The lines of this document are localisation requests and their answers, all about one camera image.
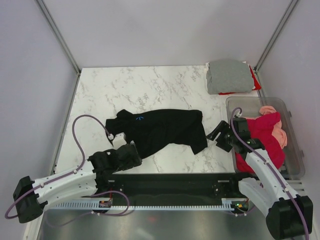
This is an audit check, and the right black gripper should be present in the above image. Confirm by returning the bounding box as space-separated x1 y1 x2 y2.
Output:
205 120 237 153

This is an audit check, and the black t-shirt blue logo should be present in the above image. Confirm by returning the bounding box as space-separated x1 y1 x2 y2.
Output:
105 109 208 159

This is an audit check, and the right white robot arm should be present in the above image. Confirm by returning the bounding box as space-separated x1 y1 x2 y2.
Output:
206 117 313 240

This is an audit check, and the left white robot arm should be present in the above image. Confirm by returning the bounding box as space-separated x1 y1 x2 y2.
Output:
13 143 142 224

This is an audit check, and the magenta t-shirt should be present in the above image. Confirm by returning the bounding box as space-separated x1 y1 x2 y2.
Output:
246 112 285 169

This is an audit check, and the folded grey t-shirt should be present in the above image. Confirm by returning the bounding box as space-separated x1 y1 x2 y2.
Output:
206 59 254 95

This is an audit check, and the folded red t-shirt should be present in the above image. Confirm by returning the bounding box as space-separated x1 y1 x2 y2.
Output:
218 64 262 96

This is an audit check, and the salmon pink t-shirt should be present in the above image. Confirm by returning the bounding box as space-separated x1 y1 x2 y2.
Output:
259 105 288 149

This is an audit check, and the clear plastic bin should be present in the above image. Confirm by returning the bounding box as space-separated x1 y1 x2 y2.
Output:
226 96 305 180

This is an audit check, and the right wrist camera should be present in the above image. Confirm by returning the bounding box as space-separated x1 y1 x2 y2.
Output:
233 116 251 138

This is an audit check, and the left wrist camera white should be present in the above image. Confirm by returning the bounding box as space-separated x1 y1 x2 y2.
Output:
107 132 127 150

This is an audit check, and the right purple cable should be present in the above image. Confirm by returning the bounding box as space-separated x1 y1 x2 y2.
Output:
229 106 311 240

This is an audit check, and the purple cable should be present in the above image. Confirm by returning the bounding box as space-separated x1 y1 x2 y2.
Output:
229 106 311 240
5 114 113 218

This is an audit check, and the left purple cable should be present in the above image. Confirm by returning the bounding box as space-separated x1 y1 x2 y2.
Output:
5 114 113 218

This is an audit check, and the slotted white cable duct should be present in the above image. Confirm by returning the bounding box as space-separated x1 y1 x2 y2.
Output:
51 198 254 213

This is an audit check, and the right aluminium frame post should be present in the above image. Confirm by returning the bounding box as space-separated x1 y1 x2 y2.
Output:
253 0 300 73

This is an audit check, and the aluminium frame post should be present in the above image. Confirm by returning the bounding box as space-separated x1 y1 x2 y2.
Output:
253 0 300 73
34 0 81 76

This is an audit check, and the left aluminium frame post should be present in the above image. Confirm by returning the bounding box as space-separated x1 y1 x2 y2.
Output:
34 0 81 76

